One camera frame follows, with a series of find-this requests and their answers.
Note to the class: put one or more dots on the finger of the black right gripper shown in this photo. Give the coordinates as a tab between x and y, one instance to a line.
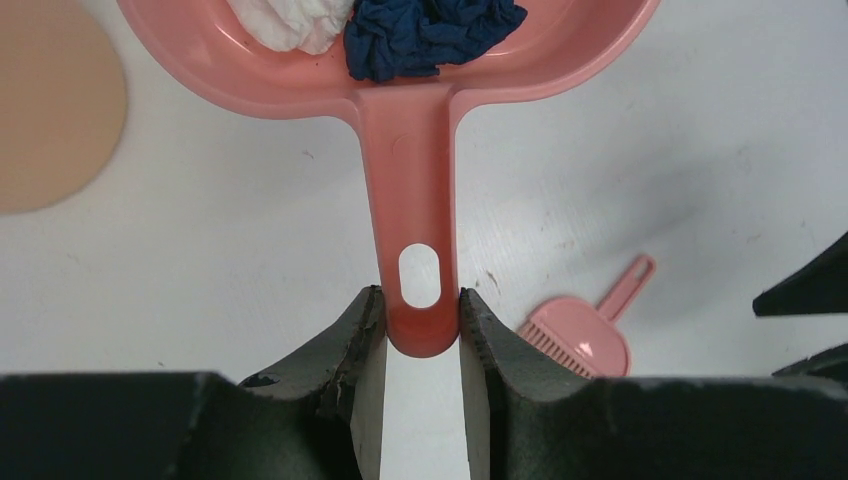
829	364
820	287

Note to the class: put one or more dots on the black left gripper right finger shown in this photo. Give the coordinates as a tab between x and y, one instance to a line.
516	400

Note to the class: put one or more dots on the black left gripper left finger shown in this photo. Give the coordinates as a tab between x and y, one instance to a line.
321	406

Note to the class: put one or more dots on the pink hand brush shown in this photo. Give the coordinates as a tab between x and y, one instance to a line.
583	337

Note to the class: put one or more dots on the pink plastic dustpan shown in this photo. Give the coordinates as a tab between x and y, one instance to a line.
406	127

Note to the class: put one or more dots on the dark blue paper scrap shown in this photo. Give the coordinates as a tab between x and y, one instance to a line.
389	39

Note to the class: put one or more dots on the white paper scrap left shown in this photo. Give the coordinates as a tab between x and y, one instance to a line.
309	26

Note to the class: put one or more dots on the orange plastic bin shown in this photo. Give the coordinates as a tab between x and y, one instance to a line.
64	102

